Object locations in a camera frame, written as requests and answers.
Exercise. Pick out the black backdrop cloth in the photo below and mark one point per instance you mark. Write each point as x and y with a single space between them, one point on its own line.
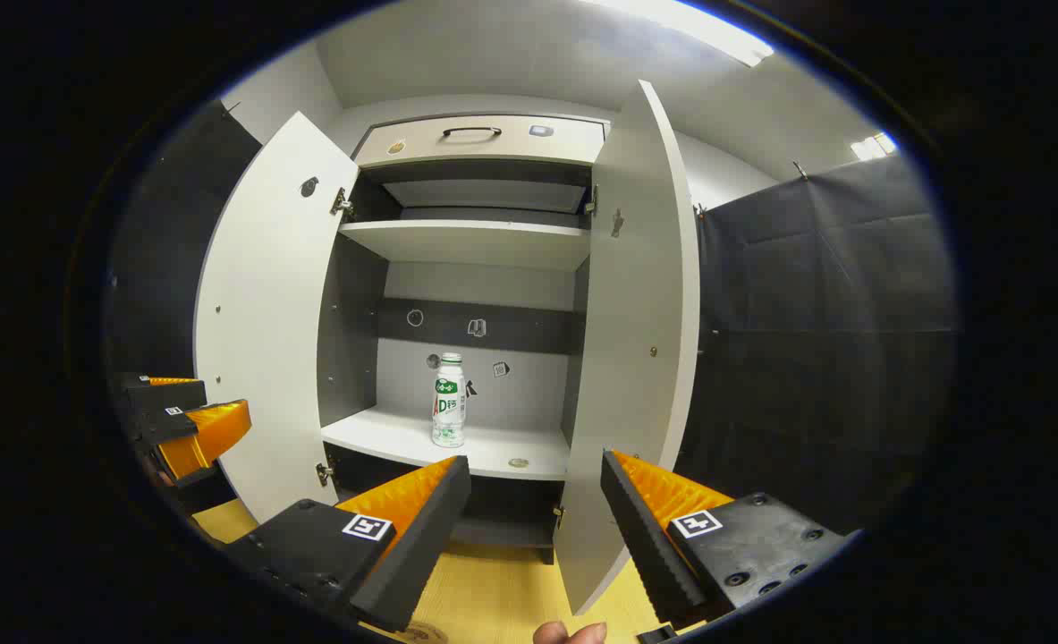
815 358
171 268

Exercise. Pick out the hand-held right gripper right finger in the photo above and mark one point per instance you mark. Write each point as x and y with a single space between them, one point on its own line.
640 537

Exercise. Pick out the long ceiling light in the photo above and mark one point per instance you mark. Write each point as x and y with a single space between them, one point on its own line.
698 27

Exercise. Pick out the beige cabinet drawer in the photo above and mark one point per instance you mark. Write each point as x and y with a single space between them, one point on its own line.
421 148

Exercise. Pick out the white thick cabinet shelf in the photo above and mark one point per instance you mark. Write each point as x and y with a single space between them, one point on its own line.
385 438

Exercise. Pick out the white and grey cabinet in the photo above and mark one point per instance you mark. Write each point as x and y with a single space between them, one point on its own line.
350 331

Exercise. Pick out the small ceiling light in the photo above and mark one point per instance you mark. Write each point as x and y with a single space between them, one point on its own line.
873 146

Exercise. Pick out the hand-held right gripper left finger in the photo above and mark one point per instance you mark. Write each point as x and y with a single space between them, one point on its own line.
421 546

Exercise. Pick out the white thin cabinet shelf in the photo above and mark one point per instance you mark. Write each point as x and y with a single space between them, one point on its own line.
466 243

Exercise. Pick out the white bottle with green label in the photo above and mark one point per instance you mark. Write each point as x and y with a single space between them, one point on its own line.
449 402

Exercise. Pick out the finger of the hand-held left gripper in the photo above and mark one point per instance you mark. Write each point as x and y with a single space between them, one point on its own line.
215 434
175 395

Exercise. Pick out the white cabinet door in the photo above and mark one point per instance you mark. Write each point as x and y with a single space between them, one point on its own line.
627 358
269 313

